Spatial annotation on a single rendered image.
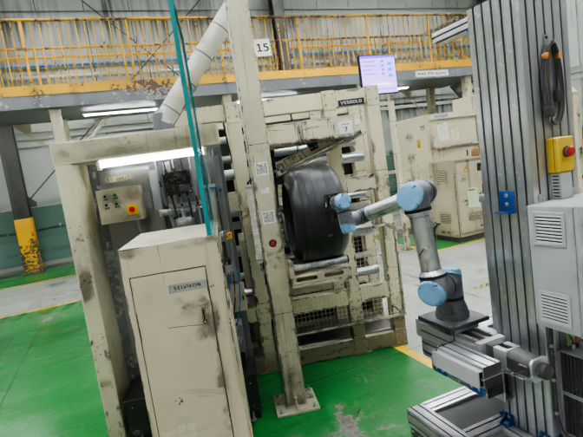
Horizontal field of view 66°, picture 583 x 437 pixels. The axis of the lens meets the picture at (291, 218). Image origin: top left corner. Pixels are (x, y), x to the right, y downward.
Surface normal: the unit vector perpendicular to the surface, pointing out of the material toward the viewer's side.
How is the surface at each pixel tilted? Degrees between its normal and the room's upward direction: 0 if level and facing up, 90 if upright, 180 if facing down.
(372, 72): 90
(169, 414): 90
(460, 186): 90
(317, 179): 44
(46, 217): 90
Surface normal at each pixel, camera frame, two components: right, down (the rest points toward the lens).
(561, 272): -0.92, 0.18
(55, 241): 0.37, 0.05
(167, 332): 0.15, 0.09
